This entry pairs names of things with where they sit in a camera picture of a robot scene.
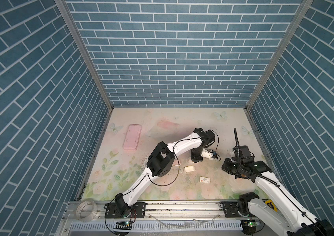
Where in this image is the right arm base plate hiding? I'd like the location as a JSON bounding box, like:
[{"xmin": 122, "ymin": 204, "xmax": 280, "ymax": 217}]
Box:
[{"xmin": 219, "ymin": 201, "xmax": 243, "ymax": 218}]

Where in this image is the clear tape roll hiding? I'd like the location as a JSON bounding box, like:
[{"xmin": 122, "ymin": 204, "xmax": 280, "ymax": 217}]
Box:
[{"xmin": 75, "ymin": 199, "xmax": 98, "ymax": 223}]

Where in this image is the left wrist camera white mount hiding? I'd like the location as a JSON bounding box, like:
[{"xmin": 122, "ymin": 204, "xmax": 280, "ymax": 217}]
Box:
[{"xmin": 201, "ymin": 149, "xmax": 221, "ymax": 161}]

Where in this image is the staple box tray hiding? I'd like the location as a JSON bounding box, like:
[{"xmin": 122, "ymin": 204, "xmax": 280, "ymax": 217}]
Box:
[{"xmin": 184, "ymin": 166, "xmax": 196, "ymax": 173}]

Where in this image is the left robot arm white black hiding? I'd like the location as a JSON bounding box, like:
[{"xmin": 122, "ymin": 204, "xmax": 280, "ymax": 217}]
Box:
[{"xmin": 114, "ymin": 128, "xmax": 216, "ymax": 216}]

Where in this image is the yellow tape measure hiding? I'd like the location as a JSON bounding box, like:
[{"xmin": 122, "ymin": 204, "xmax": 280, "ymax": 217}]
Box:
[{"xmin": 265, "ymin": 199, "xmax": 278, "ymax": 212}]

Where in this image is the white staple box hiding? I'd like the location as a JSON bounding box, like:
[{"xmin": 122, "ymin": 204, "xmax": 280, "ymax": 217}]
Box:
[{"xmin": 200, "ymin": 177, "xmax": 210, "ymax": 184}]

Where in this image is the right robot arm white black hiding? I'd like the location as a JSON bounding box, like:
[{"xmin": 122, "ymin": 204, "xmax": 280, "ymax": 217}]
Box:
[{"xmin": 222, "ymin": 145, "xmax": 334, "ymax": 236}]

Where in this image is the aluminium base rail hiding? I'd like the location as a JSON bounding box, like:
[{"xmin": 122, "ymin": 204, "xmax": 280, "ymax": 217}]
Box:
[{"xmin": 63, "ymin": 200, "xmax": 274, "ymax": 222}]

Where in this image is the white slotted cable duct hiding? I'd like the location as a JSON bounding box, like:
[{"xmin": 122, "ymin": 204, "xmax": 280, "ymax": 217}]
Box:
[{"xmin": 70, "ymin": 220, "xmax": 243, "ymax": 233}]

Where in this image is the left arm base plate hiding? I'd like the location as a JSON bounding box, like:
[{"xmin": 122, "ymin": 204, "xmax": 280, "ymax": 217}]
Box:
[{"xmin": 105, "ymin": 202, "xmax": 146, "ymax": 219}]

